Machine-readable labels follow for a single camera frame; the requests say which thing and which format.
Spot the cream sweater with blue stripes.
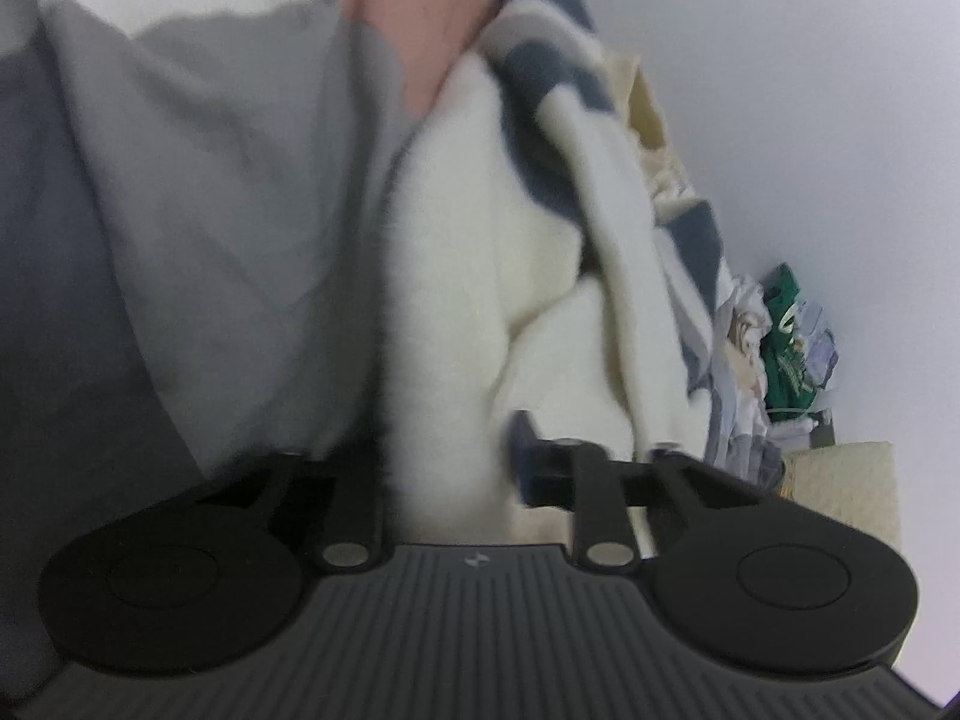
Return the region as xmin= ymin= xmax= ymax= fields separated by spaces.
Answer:
xmin=386 ymin=0 xmax=726 ymax=544

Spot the white crumpled cloth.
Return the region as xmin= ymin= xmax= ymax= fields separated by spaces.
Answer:
xmin=704 ymin=275 xmax=784 ymax=491

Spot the cream textured cushion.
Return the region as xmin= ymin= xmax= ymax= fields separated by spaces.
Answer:
xmin=781 ymin=442 xmax=901 ymax=551

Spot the green plastic bag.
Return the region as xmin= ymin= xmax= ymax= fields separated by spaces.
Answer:
xmin=761 ymin=263 xmax=817 ymax=421

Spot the clear plastic package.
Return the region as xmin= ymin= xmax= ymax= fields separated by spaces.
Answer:
xmin=794 ymin=301 xmax=839 ymax=388

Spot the patchwork pastel bed cover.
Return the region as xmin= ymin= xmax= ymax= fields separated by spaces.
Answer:
xmin=2 ymin=0 xmax=500 ymax=700

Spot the wall power socket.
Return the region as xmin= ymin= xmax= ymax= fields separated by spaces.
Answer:
xmin=809 ymin=410 xmax=836 ymax=449

